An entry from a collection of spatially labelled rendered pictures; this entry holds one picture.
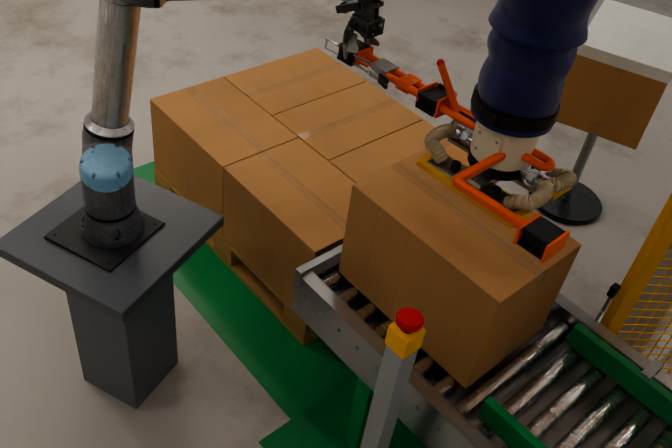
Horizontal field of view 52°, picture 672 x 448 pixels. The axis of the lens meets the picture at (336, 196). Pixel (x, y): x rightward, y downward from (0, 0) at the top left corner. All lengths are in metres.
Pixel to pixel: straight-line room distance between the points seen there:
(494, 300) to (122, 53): 1.23
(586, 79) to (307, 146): 1.27
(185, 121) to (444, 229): 1.45
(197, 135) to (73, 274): 1.07
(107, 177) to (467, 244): 1.06
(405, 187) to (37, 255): 1.14
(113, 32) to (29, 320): 1.46
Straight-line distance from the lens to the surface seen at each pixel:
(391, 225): 2.09
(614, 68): 3.24
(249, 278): 3.10
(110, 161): 2.10
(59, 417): 2.78
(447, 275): 2.00
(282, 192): 2.73
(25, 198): 3.64
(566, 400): 2.31
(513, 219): 1.64
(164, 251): 2.20
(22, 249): 2.28
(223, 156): 2.90
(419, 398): 2.13
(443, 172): 1.93
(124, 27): 2.01
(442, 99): 1.99
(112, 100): 2.13
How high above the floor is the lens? 2.30
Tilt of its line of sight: 40 degrees down
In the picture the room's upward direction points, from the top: 8 degrees clockwise
